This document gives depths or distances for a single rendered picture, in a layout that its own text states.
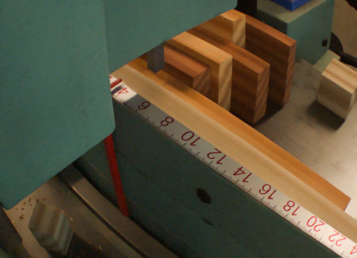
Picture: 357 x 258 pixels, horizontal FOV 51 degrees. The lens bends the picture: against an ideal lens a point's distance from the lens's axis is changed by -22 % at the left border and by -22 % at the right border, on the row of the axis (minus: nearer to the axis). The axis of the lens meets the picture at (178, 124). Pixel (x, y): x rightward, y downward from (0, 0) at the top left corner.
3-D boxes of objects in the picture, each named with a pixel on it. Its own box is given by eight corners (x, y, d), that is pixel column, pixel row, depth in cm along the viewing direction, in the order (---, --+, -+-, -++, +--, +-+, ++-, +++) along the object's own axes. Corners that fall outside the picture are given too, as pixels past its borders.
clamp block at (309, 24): (332, 50, 49) (338, -5, 42) (284, 97, 42) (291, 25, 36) (246, 2, 56) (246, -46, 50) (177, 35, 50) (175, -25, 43)
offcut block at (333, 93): (315, 101, 37) (321, 74, 35) (329, 83, 39) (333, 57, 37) (345, 120, 35) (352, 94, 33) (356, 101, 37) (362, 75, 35)
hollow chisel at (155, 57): (164, 68, 32) (163, 13, 29) (155, 74, 32) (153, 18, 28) (156, 62, 33) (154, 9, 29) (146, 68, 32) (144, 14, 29)
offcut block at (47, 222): (66, 255, 37) (54, 236, 34) (40, 246, 37) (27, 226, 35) (74, 231, 39) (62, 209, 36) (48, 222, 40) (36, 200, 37)
